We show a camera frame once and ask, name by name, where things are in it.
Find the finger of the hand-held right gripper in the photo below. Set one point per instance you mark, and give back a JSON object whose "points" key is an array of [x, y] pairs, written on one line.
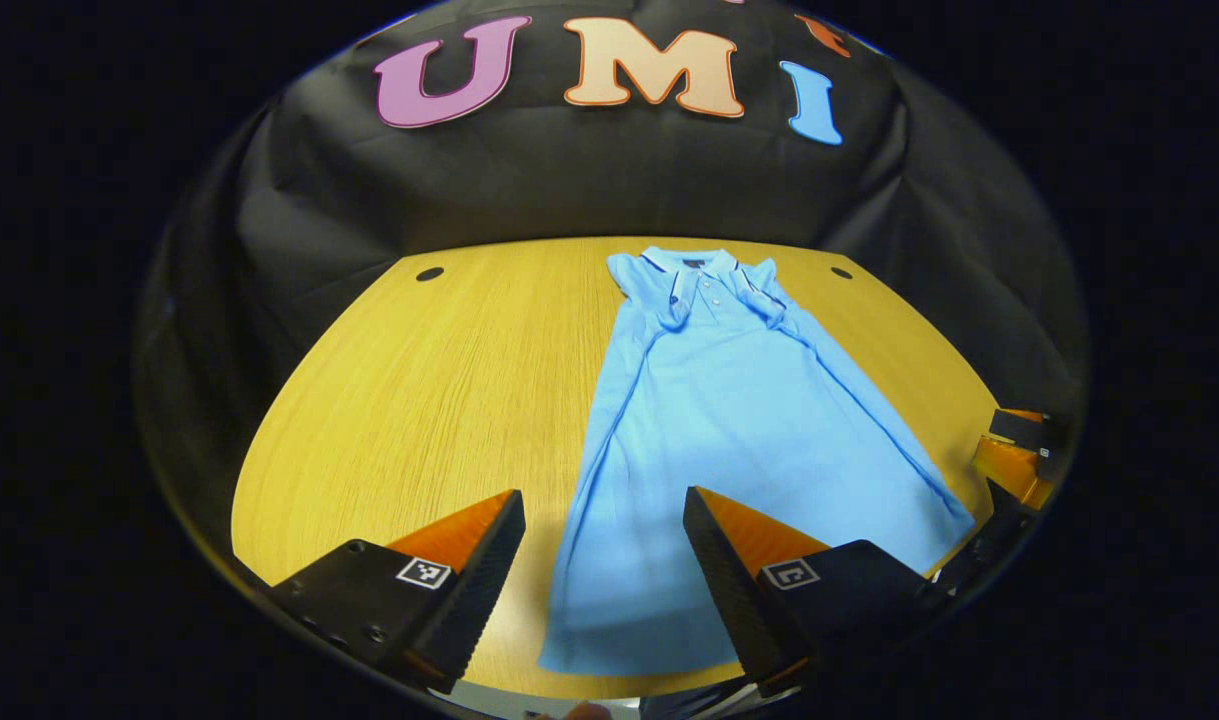
{"points": [[1014, 470], [1029, 430]]}

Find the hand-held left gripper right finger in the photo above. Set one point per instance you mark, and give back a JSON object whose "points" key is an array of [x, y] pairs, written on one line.
{"points": [[729, 590]]}

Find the light blue T-shirt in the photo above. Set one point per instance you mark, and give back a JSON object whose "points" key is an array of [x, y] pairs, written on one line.
{"points": [[729, 420]]}

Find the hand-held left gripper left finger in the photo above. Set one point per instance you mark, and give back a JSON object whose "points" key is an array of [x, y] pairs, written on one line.
{"points": [[484, 590]]}

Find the black backdrop cloth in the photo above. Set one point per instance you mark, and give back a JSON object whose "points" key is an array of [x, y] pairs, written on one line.
{"points": [[569, 180]]}

